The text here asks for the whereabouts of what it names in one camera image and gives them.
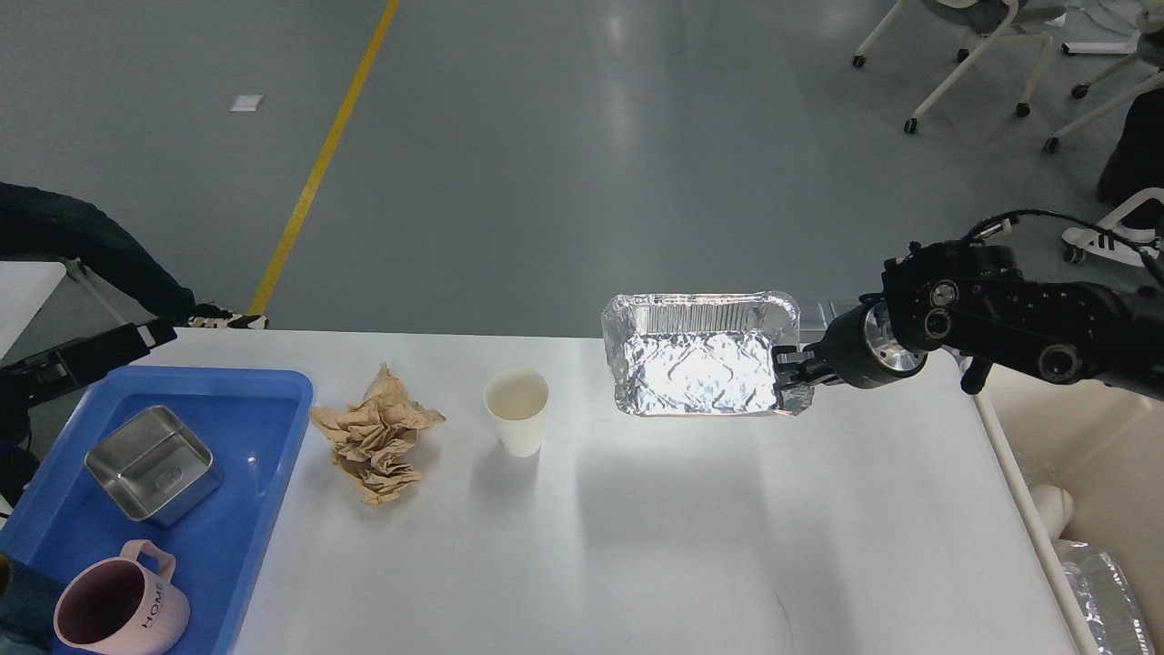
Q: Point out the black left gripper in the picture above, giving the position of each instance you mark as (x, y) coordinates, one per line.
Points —
(71, 366)

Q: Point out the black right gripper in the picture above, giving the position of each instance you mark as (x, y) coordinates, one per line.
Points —
(859, 350)

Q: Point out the aluminium foil tray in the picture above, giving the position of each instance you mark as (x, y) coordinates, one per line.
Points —
(702, 354)

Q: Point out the steel rectangular container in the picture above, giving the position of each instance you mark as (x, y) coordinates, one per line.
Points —
(154, 468)

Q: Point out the pink mug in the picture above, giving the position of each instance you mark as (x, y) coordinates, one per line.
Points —
(125, 604)

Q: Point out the white paper cup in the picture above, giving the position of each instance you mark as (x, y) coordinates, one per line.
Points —
(516, 400)

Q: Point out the brown paper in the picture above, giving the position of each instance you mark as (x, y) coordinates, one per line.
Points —
(370, 438)

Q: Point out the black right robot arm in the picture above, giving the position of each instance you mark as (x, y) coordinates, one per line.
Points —
(970, 297)

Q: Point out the floor socket plate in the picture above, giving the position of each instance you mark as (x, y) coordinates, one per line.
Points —
(840, 307)
(815, 316)

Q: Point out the white side table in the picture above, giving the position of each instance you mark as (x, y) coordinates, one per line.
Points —
(25, 287)

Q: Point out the blue plastic tray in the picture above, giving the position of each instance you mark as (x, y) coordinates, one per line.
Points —
(253, 422)

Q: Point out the beige plastic bin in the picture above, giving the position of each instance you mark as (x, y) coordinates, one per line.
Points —
(1093, 453)

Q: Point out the person leg with sneaker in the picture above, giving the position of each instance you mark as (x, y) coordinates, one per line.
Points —
(1135, 164)

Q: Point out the white chair near sneaker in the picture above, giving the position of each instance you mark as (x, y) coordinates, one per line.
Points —
(1112, 239)

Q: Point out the white office chair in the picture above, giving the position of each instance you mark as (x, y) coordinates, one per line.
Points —
(986, 24)

